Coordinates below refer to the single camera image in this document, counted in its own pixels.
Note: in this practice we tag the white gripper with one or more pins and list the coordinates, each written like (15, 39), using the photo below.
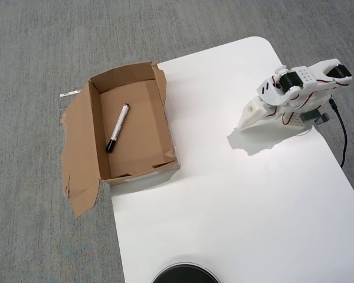
(251, 118)

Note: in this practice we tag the white marker pen black cap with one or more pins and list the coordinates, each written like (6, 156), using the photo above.
(118, 128)

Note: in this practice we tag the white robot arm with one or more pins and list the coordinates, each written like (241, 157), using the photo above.
(305, 77)

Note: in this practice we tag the open brown cardboard box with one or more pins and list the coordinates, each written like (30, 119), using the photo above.
(135, 138)

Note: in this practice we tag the grey table clamp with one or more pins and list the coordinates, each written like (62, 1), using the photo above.
(314, 117)

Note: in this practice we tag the black round disc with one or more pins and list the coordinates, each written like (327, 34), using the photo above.
(184, 272)

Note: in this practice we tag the clear plastic strip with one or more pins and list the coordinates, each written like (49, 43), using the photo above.
(69, 93)

